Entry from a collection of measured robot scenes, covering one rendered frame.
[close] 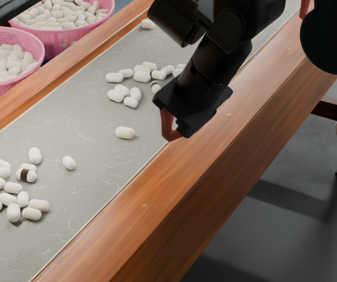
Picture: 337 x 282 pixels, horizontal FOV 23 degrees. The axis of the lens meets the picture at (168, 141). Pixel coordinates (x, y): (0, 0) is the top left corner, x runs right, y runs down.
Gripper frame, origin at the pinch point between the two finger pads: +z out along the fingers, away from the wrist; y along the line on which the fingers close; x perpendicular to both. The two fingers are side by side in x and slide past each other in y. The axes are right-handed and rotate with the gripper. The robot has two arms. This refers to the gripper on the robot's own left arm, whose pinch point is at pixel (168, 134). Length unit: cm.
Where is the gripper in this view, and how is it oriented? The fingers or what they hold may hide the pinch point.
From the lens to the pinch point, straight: 110.4
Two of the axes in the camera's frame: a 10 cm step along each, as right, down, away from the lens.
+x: 7.4, 6.6, -1.4
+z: -3.7, 5.7, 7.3
